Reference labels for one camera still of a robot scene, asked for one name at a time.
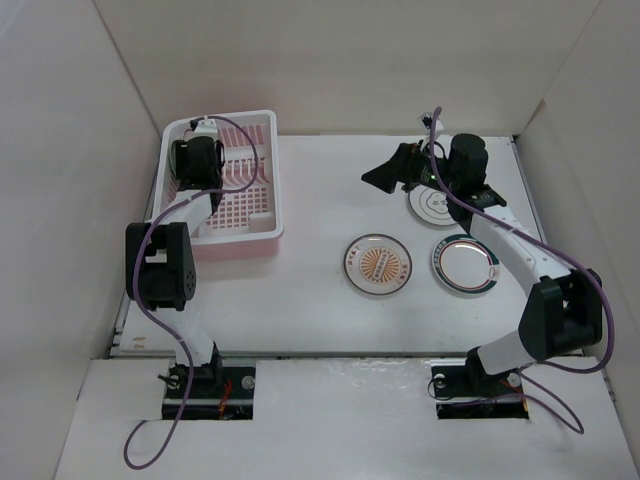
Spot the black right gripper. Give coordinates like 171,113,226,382
361,140,460,195

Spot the white plate grey rim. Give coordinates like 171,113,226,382
408,186,457,227

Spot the blue floral plate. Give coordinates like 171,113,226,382
167,141,178,178

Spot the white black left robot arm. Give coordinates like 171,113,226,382
125,136,224,397

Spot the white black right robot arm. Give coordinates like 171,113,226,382
361,133,603,400

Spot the white pink dish rack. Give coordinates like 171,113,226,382
152,110,284,261

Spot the orange sunburst plate near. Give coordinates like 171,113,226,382
342,233,413,297

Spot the green red rimmed plate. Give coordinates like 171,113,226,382
431,234,501,295

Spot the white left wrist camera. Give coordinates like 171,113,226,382
182,116,219,141

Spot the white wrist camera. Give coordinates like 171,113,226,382
419,112,433,144
182,116,219,141

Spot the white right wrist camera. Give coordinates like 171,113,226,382
419,112,433,144

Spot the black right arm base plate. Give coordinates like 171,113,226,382
428,363,529,420

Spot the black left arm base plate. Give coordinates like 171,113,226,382
159,365,256,421

